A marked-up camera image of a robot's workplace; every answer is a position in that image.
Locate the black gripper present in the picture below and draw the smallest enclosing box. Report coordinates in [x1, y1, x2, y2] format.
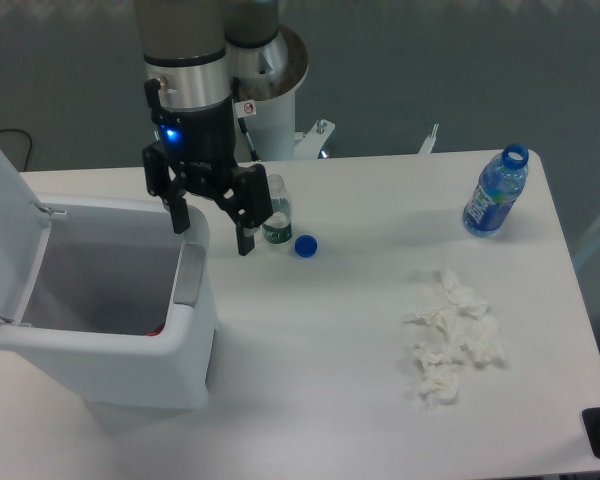
[142, 79, 273, 256]

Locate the white trash can lid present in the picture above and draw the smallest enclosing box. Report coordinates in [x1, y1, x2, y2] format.
[0, 149, 66, 324]

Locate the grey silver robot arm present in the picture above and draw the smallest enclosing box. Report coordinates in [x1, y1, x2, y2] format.
[134, 1, 308, 256]

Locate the blue bottle cap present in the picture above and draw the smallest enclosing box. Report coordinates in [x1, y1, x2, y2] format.
[294, 234, 318, 258]

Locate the white trash can body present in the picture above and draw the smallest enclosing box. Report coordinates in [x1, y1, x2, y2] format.
[0, 197, 217, 410]

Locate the clear green-label bottle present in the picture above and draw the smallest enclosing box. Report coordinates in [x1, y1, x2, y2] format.
[262, 174, 292, 245]

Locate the red item in bin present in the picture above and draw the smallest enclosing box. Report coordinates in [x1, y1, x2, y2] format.
[146, 323, 165, 336]

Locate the crumpled white tissue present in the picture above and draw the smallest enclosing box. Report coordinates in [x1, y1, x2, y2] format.
[403, 268, 507, 408]

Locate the blue drink bottle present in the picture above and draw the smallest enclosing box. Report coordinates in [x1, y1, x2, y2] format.
[462, 143, 529, 238]

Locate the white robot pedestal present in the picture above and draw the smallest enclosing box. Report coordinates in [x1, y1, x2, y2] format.
[207, 79, 441, 162]

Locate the black pedestal cable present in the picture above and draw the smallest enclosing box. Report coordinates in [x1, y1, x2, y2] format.
[232, 77, 264, 162]

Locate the black floor cable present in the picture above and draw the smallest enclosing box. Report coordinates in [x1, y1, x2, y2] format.
[0, 128, 34, 171]

